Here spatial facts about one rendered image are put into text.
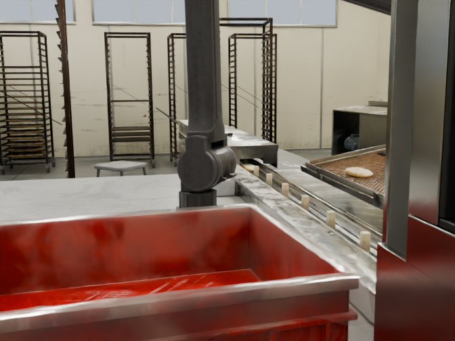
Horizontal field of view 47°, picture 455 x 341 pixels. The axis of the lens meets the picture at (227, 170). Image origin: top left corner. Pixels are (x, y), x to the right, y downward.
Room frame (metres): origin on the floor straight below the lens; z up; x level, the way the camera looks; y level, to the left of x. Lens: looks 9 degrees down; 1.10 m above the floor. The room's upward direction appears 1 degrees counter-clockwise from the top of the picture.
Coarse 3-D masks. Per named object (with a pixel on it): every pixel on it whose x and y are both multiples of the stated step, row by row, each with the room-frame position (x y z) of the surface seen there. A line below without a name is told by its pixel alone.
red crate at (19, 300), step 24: (72, 288) 0.69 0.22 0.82; (96, 288) 0.68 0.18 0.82; (120, 288) 0.68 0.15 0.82; (144, 288) 0.68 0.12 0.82; (168, 288) 0.68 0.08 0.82; (192, 288) 0.68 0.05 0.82; (216, 336) 0.43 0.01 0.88; (240, 336) 0.44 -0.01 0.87; (264, 336) 0.45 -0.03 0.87; (288, 336) 0.46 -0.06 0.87; (312, 336) 0.46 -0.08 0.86; (336, 336) 0.47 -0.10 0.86
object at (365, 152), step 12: (384, 144) 1.39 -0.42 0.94; (336, 156) 1.36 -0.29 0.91; (348, 156) 1.36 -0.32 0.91; (372, 156) 1.32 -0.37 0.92; (384, 156) 1.30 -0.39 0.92; (312, 168) 1.30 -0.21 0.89; (324, 168) 1.28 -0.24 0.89; (336, 168) 1.26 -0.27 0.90; (372, 168) 1.19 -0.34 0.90; (384, 168) 1.17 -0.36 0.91; (336, 180) 1.15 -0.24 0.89; (348, 180) 1.08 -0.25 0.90; (360, 180) 1.11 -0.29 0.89; (372, 180) 1.09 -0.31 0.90; (384, 180) 1.08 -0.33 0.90; (372, 192) 0.97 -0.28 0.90
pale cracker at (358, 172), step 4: (348, 168) 1.20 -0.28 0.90; (352, 168) 1.18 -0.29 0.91; (356, 168) 1.17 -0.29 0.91; (360, 168) 1.17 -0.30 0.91; (348, 172) 1.18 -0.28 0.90; (352, 172) 1.16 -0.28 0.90; (356, 172) 1.15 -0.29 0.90; (360, 172) 1.14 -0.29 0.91; (364, 172) 1.14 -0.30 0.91; (368, 172) 1.13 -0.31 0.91; (356, 176) 1.14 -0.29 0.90; (360, 176) 1.13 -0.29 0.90; (364, 176) 1.12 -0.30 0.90; (368, 176) 1.12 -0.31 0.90
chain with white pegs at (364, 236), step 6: (156, 108) 6.10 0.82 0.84; (174, 120) 3.92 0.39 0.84; (246, 162) 1.61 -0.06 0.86; (258, 168) 1.47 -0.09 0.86; (258, 174) 1.47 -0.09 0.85; (270, 174) 1.34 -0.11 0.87; (264, 180) 1.41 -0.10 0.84; (270, 180) 1.33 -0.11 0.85; (282, 186) 1.20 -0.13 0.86; (282, 192) 1.20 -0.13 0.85; (306, 198) 1.06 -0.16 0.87; (300, 204) 1.11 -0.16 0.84; (306, 204) 1.06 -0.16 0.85; (330, 210) 0.93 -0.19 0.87; (330, 216) 0.92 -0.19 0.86; (330, 222) 0.92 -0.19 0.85; (336, 228) 0.92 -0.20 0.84; (360, 234) 0.79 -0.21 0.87; (366, 234) 0.78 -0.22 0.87; (354, 240) 0.84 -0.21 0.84; (360, 240) 0.79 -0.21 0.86; (366, 240) 0.78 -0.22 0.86; (366, 246) 0.78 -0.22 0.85; (372, 252) 0.78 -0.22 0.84
